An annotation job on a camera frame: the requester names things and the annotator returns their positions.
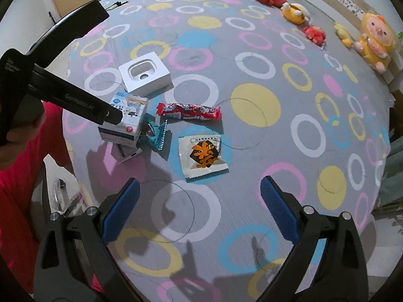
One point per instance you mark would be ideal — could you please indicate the white box tray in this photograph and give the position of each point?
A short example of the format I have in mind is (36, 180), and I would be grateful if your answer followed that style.
(157, 78)

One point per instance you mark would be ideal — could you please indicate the clear plastic bag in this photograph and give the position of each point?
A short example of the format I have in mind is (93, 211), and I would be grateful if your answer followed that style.
(59, 192)

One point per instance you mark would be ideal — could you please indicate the blue and white carton box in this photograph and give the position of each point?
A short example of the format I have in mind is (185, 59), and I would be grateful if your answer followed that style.
(133, 113)

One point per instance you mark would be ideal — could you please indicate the circle-print bed sheet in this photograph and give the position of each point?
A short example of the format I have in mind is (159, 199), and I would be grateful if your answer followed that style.
(252, 132)

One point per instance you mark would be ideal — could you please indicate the small yellow plush toy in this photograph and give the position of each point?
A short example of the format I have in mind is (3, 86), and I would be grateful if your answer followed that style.
(343, 36)

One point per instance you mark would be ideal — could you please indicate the green cloth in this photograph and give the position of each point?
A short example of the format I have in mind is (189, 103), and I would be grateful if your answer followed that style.
(392, 170)

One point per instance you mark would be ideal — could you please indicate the large yellow pig plush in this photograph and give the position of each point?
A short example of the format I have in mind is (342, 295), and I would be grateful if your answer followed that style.
(374, 41)

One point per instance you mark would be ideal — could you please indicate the white sachet with orange print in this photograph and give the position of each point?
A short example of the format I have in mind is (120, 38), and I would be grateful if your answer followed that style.
(203, 157)

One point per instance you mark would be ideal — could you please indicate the person's left hand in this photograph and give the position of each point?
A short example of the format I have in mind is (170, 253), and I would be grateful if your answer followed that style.
(23, 133)

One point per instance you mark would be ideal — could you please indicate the small white box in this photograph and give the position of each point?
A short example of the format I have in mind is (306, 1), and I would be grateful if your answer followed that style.
(126, 154)

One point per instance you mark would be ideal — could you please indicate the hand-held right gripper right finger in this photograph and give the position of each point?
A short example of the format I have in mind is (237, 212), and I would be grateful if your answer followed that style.
(278, 209)

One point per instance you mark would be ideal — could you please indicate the teal snack wrapper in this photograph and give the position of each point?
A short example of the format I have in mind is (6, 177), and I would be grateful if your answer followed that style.
(159, 136)

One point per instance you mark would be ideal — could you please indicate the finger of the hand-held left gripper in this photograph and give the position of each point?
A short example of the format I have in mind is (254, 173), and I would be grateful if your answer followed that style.
(78, 99)
(82, 19)

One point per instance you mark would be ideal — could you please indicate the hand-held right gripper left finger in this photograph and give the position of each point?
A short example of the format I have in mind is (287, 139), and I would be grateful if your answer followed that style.
(123, 207)

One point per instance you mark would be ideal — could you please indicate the red snack wrapper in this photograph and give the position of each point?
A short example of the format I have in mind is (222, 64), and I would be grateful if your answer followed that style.
(189, 111)

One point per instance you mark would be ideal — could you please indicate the small red plush toy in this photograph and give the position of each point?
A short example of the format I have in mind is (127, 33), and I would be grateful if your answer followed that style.
(314, 34)

